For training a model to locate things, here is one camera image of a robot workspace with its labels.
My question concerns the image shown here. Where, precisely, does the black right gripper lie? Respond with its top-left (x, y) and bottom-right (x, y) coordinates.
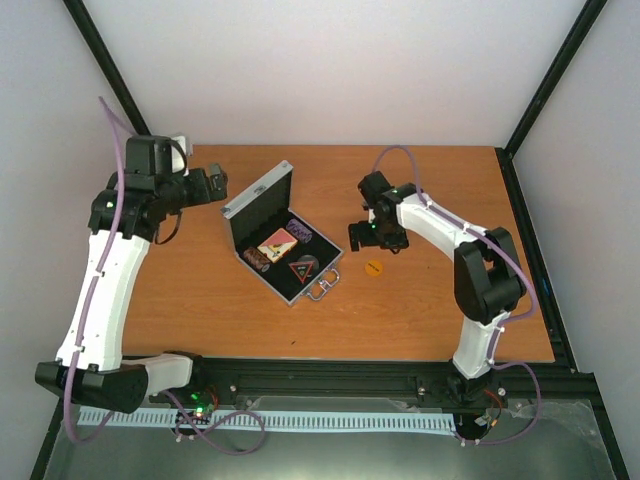
top-left (350, 218), bottom-right (410, 251)

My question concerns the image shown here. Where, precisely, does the orange round dealer button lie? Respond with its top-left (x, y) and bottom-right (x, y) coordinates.
top-left (364, 259), bottom-right (384, 277)

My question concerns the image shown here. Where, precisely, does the clear round plastic disc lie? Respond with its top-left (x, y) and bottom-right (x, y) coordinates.
top-left (298, 255), bottom-right (319, 278)

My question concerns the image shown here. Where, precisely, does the purple poker chip stack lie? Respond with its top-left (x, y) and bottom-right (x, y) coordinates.
top-left (285, 218), bottom-right (313, 244)

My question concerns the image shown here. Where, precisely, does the playing card deck box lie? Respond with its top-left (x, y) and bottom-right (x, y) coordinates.
top-left (257, 228), bottom-right (298, 263)

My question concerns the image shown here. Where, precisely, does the black red triangular button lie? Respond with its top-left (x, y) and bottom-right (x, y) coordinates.
top-left (288, 260), bottom-right (315, 284)

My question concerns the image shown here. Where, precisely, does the aluminium poker case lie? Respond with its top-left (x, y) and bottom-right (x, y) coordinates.
top-left (221, 161), bottom-right (344, 306)

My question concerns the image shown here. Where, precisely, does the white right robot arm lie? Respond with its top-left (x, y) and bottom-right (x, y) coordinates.
top-left (348, 171), bottom-right (527, 402)

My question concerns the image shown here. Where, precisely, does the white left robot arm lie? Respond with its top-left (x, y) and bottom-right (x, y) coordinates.
top-left (35, 164), bottom-right (228, 413)

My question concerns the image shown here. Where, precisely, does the green lit circuit board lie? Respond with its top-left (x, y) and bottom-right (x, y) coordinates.
top-left (187, 387), bottom-right (220, 426)

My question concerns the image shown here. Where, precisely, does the metal front plate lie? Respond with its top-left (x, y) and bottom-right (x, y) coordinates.
top-left (34, 398), bottom-right (627, 479)

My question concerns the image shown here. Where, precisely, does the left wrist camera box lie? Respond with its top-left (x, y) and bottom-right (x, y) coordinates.
top-left (125, 135), bottom-right (189, 176)

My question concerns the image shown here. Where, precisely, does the right black side rail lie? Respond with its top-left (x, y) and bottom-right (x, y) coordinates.
top-left (495, 147), bottom-right (577, 370)

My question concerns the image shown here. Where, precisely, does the white slotted cable duct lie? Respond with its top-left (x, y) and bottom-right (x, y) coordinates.
top-left (108, 408), bottom-right (456, 436)

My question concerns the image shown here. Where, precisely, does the left black frame post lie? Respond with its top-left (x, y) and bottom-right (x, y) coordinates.
top-left (62, 0), bottom-right (151, 135)

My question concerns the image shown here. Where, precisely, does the black frame post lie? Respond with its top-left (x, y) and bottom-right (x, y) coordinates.
top-left (503, 0), bottom-right (609, 156)
top-left (62, 0), bottom-right (151, 135)

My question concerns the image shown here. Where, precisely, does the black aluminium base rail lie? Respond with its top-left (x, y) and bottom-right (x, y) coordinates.
top-left (122, 355), bottom-right (599, 415)

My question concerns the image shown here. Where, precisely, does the right black frame post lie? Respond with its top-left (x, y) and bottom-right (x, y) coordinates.
top-left (503, 0), bottom-right (609, 156)

